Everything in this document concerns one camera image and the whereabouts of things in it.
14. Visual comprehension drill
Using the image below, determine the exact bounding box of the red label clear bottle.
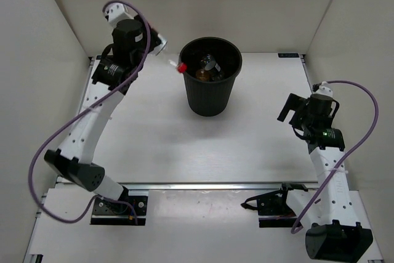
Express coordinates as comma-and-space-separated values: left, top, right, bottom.
155, 49, 188, 73

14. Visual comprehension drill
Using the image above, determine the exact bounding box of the blue label clear bottle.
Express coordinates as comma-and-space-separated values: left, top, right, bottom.
199, 54, 221, 73

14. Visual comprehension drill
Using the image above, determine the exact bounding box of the orange juice bottle label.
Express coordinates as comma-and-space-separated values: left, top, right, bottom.
195, 69, 211, 81

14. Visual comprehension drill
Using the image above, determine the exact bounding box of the green label clear bottle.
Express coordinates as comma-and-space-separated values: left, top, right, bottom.
211, 69, 225, 81

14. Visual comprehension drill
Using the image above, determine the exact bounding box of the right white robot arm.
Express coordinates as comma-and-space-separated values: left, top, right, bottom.
276, 93, 373, 262

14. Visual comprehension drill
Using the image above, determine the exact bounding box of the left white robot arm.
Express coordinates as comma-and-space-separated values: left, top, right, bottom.
44, 16, 161, 214

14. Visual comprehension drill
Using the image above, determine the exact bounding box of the black plastic waste bin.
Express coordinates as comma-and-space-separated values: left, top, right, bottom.
179, 37, 243, 116

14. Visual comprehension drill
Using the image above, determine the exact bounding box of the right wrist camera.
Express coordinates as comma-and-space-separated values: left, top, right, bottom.
312, 81, 333, 98

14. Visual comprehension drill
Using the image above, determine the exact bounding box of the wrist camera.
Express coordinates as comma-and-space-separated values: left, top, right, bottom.
312, 81, 333, 98
103, 2, 132, 28

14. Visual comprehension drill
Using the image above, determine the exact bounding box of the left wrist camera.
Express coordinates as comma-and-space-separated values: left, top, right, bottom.
103, 2, 132, 28

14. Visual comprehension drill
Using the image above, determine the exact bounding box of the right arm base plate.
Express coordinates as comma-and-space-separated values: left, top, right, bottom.
241, 183, 308, 229

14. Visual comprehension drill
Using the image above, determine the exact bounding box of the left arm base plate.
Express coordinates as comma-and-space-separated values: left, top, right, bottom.
90, 195, 148, 226

